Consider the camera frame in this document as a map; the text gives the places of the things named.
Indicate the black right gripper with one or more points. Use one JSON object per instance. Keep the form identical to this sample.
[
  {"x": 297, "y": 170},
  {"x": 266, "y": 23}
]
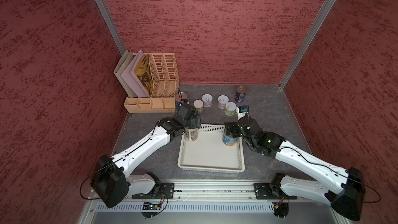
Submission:
[{"x": 235, "y": 126}]

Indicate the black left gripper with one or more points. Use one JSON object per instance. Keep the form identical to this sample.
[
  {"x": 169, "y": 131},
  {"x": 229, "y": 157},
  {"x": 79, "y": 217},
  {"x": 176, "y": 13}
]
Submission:
[{"x": 193, "y": 125}]

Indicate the yellow can with white lid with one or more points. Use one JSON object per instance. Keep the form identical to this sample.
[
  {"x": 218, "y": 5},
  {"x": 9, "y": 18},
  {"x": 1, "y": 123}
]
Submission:
[{"x": 191, "y": 134}]

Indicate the light blue corn can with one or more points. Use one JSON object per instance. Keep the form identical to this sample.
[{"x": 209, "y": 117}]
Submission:
[{"x": 230, "y": 141}]

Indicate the dark navy red can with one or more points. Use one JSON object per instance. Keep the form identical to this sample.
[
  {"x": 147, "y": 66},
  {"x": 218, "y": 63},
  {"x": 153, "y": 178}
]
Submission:
[{"x": 240, "y": 94}]

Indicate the dark blue silver-top can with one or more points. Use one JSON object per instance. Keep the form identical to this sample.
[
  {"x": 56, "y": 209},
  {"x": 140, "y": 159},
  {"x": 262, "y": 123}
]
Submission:
[{"x": 180, "y": 98}]

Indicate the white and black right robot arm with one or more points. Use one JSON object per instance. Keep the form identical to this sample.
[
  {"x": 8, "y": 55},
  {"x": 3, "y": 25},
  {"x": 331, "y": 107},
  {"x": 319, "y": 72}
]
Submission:
[{"x": 342, "y": 189}]

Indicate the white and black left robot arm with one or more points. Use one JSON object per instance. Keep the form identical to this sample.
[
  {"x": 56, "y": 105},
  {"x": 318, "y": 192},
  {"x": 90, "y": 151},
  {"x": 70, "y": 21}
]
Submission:
[{"x": 109, "y": 179}]

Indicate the white perforated plastic basket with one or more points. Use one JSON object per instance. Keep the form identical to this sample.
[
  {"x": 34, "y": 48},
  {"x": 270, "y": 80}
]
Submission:
[{"x": 209, "y": 153}]

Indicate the green label white-top can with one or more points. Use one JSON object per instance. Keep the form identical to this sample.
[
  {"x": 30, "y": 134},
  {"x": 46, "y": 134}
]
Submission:
[{"x": 230, "y": 108}]

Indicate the small yellow white-lid can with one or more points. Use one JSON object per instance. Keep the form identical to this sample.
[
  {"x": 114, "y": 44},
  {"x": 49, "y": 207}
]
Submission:
[{"x": 199, "y": 105}]

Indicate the pink can right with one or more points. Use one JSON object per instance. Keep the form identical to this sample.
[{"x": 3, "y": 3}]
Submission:
[{"x": 222, "y": 101}]

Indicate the pink can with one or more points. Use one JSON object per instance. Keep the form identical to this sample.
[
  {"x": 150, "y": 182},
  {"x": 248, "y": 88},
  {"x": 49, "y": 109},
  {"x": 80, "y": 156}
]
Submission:
[
  {"x": 207, "y": 100},
  {"x": 222, "y": 101}
]

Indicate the pink can left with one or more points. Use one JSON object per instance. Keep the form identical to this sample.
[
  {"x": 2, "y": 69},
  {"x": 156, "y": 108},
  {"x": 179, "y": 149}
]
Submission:
[{"x": 207, "y": 100}]

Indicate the peach plastic desk organizer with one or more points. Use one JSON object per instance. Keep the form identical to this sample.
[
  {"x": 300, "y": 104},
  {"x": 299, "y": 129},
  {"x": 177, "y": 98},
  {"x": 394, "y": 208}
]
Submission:
[{"x": 165, "y": 84}]

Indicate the yellow black patterned magazine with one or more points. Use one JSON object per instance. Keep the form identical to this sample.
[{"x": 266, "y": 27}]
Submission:
[{"x": 143, "y": 73}]

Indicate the pink file folder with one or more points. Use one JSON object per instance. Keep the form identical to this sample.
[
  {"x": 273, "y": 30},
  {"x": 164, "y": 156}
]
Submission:
[{"x": 128, "y": 79}]

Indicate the left round black electronics board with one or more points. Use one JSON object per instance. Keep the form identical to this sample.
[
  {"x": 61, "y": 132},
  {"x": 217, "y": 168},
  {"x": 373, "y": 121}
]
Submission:
[{"x": 150, "y": 210}]

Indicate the round black electronics board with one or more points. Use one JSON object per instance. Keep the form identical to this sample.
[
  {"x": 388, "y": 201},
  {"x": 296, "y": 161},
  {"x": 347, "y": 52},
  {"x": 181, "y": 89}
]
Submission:
[
  {"x": 281, "y": 210},
  {"x": 150, "y": 210}
]

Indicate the right round black electronics board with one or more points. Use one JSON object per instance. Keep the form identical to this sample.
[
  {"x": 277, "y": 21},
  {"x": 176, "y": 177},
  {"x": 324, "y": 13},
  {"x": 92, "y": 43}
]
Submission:
[{"x": 281, "y": 210}]

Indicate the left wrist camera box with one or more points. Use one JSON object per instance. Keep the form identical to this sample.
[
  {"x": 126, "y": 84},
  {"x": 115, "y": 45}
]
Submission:
[{"x": 187, "y": 112}]

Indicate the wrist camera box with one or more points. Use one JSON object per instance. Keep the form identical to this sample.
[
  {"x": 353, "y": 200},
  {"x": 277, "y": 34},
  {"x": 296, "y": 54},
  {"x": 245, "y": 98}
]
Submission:
[
  {"x": 242, "y": 111},
  {"x": 187, "y": 112}
]

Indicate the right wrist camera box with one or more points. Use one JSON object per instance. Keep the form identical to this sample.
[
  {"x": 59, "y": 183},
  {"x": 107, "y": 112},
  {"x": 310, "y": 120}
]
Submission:
[{"x": 242, "y": 111}]

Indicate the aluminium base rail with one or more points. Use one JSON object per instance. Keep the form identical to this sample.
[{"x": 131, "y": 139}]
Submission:
[{"x": 198, "y": 196}]

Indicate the left aluminium corner post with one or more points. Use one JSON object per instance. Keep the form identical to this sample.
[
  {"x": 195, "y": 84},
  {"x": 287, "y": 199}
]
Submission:
[{"x": 111, "y": 25}]

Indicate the aluminium corner post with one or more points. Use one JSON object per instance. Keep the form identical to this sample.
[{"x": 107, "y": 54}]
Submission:
[
  {"x": 313, "y": 30},
  {"x": 111, "y": 25}
]

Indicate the right aluminium corner post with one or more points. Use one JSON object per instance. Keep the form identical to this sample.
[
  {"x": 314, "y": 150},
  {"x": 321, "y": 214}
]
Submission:
[{"x": 313, "y": 30}]

